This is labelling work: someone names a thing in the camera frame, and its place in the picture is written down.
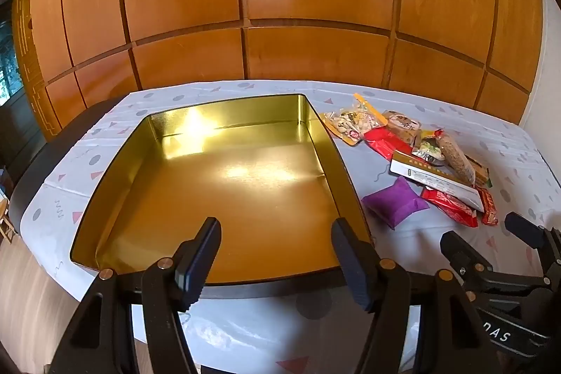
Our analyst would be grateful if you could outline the small red snack packet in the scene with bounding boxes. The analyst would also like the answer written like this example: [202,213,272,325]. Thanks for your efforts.
[477,187,499,226]

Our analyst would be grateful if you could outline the purple snack pouch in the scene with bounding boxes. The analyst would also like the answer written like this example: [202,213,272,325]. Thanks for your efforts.
[361,177,429,230]

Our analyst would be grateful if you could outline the long white gold box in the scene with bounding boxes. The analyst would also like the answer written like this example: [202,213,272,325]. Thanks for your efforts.
[390,151,484,212]

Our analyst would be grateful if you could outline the sesame bar clear packet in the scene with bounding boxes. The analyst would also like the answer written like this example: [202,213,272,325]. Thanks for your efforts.
[434,129,475,186]

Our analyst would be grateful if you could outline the yellow green foil snack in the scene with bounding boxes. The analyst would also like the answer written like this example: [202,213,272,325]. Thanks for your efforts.
[412,130,445,166]

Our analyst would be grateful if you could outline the red cake packet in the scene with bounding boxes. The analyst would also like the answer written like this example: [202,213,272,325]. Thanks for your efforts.
[363,127,413,161]

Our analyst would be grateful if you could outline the brown pastry packet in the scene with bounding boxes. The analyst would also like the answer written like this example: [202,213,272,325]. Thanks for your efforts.
[382,110,421,146]

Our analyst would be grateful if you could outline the orange nut snack bag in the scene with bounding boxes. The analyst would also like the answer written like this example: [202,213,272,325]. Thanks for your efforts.
[319,93,388,146]

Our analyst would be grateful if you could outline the cracker pack green ends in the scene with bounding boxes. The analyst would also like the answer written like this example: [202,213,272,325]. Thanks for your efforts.
[466,156,493,188]

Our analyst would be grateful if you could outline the white patterned tablecloth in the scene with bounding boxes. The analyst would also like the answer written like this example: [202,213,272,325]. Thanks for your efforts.
[19,79,554,374]

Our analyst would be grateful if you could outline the gold rectangular tin box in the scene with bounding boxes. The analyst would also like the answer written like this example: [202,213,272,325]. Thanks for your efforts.
[70,93,371,299]

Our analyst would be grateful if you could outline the wooden stool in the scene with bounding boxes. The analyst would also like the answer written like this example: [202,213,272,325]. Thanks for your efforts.
[0,197,16,243]

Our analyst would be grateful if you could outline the window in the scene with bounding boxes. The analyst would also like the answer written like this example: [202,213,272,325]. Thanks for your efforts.
[0,0,23,104]

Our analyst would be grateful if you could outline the wooden panel cabinet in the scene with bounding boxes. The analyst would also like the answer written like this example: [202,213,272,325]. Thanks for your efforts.
[12,0,543,138]

